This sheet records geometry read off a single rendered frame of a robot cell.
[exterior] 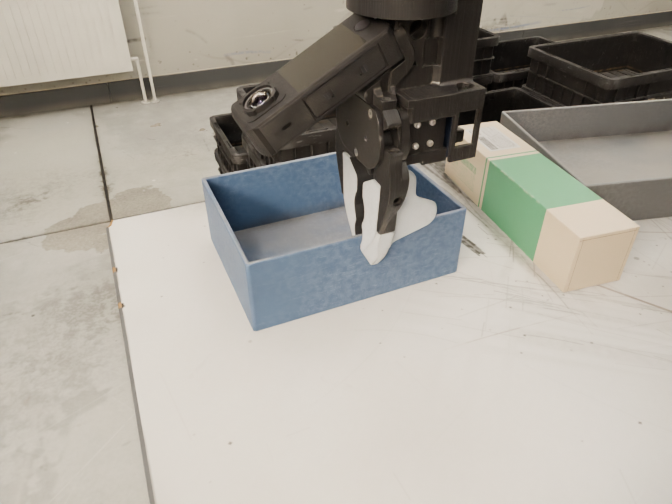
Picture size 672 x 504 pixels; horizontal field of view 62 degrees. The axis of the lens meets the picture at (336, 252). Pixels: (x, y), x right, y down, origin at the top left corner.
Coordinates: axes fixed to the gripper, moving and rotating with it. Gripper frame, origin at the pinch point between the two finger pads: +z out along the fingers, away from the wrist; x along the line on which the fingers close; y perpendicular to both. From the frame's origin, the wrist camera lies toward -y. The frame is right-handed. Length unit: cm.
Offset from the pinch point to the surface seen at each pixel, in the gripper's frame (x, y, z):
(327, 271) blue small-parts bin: -0.2, -3.4, 1.0
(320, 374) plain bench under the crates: -6.6, -6.7, 5.4
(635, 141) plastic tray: 13.6, 47.7, 5.0
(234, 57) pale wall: 257, 53, 61
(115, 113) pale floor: 241, -11, 75
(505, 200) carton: 4.2, 18.2, 1.9
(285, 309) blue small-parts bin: -0.2, -7.2, 3.8
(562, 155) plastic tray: 14.3, 35.7, 4.9
